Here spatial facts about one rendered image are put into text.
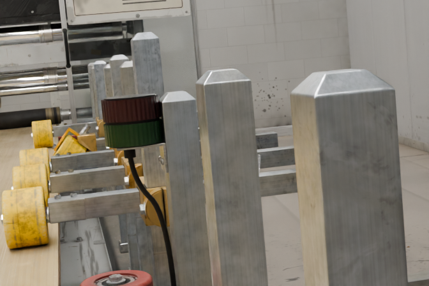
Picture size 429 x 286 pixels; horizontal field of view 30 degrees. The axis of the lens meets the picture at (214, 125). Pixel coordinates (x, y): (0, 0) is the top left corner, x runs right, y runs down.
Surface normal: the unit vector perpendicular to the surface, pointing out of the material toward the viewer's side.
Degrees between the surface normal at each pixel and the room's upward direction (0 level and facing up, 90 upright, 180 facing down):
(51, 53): 90
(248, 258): 90
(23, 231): 104
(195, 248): 90
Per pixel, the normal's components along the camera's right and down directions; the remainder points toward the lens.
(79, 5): 0.19, 0.08
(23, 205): 0.11, -0.45
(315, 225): -0.98, 0.11
